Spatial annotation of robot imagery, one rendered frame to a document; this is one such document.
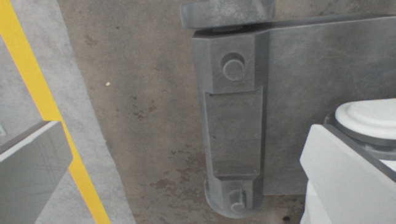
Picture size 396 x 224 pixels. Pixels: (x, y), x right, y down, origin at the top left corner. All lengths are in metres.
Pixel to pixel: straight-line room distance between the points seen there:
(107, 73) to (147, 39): 0.17
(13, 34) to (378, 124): 0.91
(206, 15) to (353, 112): 0.30
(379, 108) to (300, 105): 0.14
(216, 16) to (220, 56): 0.07
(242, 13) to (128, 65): 0.39
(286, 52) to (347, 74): 0.14
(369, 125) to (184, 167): 0.60
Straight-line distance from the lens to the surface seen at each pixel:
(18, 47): 0.86
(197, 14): 0.42
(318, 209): 0.29
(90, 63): 0.72
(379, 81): 0.57
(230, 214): 0.68
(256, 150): 0.53
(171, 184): 0.90
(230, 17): 0.40
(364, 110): 0.44
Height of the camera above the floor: 0.61
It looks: 62 degrees down
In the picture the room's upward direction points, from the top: 172 degrees counter-clockwise
